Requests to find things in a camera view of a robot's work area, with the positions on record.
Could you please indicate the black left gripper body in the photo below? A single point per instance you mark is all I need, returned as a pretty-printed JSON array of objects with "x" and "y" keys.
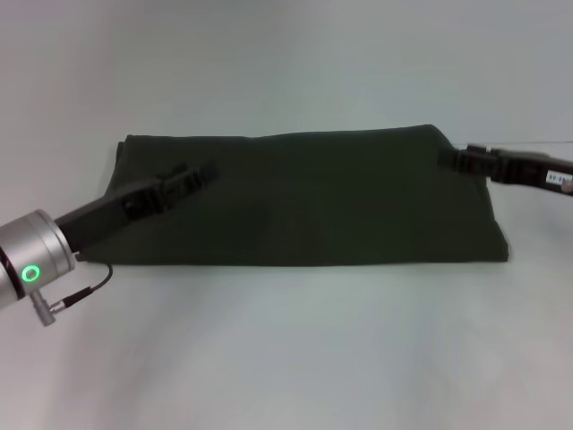
[{"x": 107, "y": 210}]

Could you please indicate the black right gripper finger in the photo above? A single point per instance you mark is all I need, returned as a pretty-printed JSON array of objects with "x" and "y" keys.
[
  {"x": 465, "y": 163},
  {"x": 481, "y": 150}
]

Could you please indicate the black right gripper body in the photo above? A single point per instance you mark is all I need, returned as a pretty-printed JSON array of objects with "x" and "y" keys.
[{"x": 528, "y": 172}]

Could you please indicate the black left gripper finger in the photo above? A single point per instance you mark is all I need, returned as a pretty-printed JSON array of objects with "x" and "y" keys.
[
  {"x": 177, "y": 172},
  {"x": 192, "y": 181}
]

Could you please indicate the dark green shirt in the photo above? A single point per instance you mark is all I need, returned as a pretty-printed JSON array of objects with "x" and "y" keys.
[{"x": 313, "y": 201}]

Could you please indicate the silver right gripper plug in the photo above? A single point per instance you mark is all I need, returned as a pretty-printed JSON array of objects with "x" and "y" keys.
[{"x": 568, "y": 186}]

